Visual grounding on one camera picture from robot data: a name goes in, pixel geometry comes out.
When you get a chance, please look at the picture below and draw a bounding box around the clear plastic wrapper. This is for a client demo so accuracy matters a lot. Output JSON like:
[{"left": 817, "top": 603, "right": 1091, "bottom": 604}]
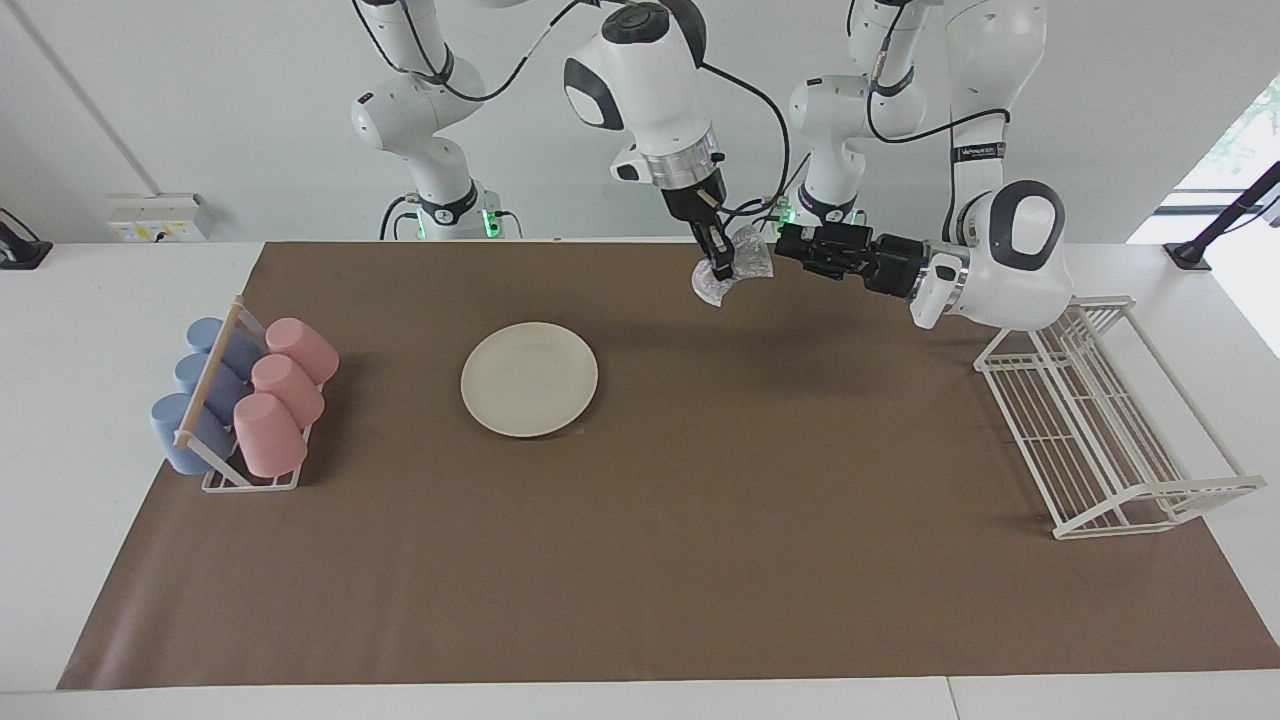
[{"left": 691, "top": 224, "right": 776, "bottom": 308}]

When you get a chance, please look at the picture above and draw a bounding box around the cream round plate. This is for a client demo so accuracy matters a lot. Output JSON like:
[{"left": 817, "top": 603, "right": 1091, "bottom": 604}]
[{"left": 460, "top": 321, "right": 600, "bottom": 439}]

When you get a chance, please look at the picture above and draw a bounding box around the brown table mat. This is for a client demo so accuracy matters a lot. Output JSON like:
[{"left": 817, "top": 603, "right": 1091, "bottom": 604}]
[{"left": 57, "top": 238, "right": 1280, "bottom": 691}]

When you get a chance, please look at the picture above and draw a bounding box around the pink plastic cup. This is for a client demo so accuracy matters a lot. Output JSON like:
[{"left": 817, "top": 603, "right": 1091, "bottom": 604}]
[
  {"left": 233, "top": 392, "right": 309, "bottom": 479},
  {"left": 265, "top": 317, "right": 340, "bottom": 386},
  {"left": 251, "top": 354, "right": 326, "bottom": 429}
]

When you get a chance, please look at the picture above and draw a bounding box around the blue plastic cup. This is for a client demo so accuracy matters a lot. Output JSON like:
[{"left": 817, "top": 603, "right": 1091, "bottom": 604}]
[
  {"left": 150, "top": 393, "right": 238, "bottom": 476},
  {"left": 186, "top": 317, "right": 266, "bottom": 381},
  {"left": 174, "top": 352, "right": 251, "bottom": 426}
]

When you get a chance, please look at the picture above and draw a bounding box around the cup rack with wooden rod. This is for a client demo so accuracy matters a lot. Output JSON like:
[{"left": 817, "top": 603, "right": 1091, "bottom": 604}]
[{"left": 173, "top": 297, "right": 326, "bottom": 493}]

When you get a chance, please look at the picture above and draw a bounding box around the black clamp base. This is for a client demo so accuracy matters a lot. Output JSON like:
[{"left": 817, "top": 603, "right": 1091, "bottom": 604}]
[{"left": 0, "top": 207, "right": 53, "bottom": 269}]

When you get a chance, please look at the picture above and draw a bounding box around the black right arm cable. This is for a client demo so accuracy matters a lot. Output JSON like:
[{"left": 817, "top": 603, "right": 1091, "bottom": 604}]
[{"left": 350, "top": 0, "right": 793, "bottom": 219}]

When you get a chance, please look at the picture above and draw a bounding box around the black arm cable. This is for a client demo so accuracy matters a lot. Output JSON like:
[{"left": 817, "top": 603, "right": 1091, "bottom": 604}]
[
  {"left": 715, "top": 0, "right": 1013, "bottom": 241},
  {"left": 350, "top": 0, "right": 793, "bottom": 219}
]

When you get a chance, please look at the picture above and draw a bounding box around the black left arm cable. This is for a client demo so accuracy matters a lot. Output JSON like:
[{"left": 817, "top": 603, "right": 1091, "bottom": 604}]
[{"left": 715, "top": 0, "right": 1013, "bottom": 241}]

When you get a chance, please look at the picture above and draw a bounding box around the white wire dish rack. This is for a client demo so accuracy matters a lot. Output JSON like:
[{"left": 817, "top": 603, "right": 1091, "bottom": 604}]
[{"left": 974, "top": 295, "right": 1267, "bottom": 541}]

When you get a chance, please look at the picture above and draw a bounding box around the black camera stand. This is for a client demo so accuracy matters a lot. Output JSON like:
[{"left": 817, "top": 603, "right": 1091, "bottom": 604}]
[{"left": 1165, "top": 160, "right": 1280, "bottom": 271}]

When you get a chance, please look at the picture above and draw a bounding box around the white wall socket box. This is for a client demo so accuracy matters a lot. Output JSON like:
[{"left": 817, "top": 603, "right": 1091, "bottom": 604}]
[{"left": 107, "top": 193, "right": 214, "bottom": 243}]

